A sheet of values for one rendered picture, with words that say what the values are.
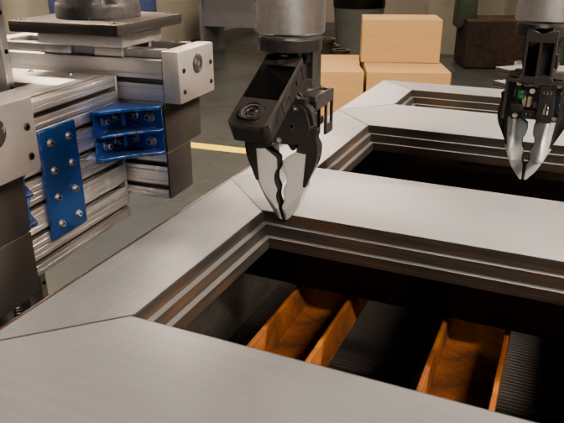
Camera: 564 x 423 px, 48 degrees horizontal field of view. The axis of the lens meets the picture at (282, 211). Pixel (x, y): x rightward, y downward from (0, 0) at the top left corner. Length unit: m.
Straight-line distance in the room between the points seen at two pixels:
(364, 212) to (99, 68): 0.61
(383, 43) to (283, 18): 3.85
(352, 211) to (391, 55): 3.79
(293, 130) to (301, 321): 0.29
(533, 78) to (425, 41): 3.70
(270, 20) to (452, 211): 0.32
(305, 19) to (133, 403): 0.42
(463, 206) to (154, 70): 0.59
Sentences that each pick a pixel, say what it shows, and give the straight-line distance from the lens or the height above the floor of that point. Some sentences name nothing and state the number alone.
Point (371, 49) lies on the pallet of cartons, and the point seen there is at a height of 0.51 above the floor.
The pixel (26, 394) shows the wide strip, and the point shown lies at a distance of 0.51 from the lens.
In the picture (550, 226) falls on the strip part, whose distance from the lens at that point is 0.80.
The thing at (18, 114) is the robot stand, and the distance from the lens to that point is 0.80.
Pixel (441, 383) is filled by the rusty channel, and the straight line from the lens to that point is 0.80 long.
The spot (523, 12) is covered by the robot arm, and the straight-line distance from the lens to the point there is 0.88.
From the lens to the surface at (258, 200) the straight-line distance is 0.81.
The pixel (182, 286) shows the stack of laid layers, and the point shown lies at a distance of 0.64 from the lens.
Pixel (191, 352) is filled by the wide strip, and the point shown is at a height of 0.86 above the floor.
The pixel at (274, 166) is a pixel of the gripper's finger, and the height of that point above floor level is 0.92.
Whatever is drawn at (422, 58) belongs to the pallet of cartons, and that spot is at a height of 0.45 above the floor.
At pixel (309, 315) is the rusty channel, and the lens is 0.90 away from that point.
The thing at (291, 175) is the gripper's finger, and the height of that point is 0.91.
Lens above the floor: 1.16
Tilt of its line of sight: 23 degrees down
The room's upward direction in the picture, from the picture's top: straight up
